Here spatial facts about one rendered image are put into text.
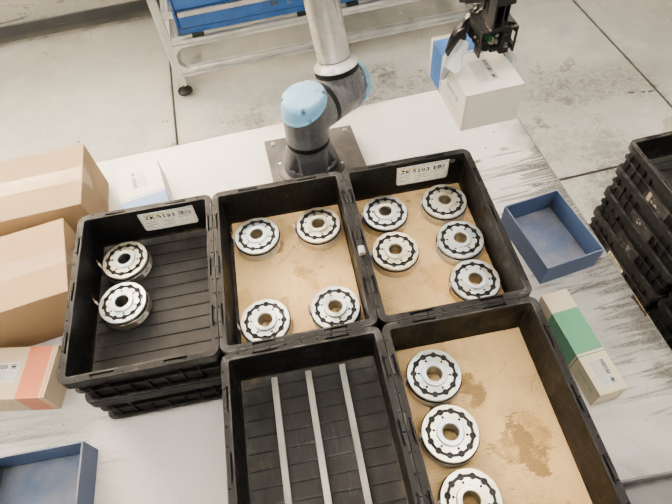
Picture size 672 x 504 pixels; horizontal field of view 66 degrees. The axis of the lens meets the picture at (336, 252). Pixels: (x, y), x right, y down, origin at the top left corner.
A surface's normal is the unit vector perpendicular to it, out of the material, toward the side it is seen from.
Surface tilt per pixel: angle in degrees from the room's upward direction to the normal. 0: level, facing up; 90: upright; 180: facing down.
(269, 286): 0
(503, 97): 90
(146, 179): 0
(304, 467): 0
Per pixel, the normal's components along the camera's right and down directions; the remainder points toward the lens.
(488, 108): 0.23, 0.80
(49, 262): -0.07, -0.56
